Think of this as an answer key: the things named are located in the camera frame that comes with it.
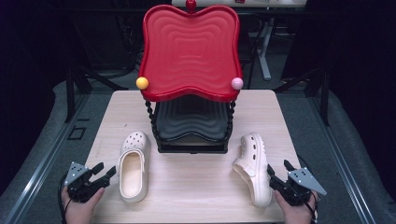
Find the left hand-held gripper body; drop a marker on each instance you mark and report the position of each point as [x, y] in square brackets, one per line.
[81, 186]

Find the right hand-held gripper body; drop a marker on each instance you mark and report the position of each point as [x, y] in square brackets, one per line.
[300, 183]

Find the pale pink clog shoe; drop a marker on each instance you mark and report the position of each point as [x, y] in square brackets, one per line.
[253, 155]

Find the beige clog shoe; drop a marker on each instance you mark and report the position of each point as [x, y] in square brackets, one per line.
[135, 142]

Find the red and black shoe rack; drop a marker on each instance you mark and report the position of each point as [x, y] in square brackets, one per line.
[190, 56]

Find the person's left hand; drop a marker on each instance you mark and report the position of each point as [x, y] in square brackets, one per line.
[79, 211]

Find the person's right hand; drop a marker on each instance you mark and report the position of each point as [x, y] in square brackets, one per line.
[294, 214]

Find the black metal stand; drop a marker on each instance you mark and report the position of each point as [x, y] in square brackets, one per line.
[71, 90]
[325, 93]

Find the aluminium floor rail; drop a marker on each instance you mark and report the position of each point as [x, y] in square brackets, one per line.
[40, 168]
[342, 161]

